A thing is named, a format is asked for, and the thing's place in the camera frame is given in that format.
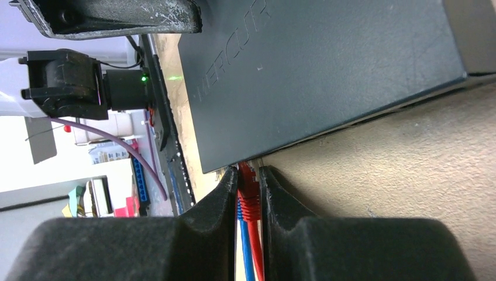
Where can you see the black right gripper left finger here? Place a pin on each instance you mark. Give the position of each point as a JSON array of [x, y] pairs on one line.
[[196, 245]]

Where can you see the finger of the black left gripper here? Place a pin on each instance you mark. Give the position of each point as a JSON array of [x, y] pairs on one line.
[[98, 19]]

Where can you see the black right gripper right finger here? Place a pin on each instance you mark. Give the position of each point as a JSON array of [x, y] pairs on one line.
[[301, 245]]

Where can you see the black network switch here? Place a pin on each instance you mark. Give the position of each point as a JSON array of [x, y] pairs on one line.
[[265, 75]]

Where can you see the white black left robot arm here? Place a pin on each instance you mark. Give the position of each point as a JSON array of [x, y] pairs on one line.
[[64, 82]]

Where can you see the blue terminal connector block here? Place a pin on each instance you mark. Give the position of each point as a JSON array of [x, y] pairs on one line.
[[141, 187]]

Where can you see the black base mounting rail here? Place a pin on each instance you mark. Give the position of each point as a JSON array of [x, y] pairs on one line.
[[170, 155]]

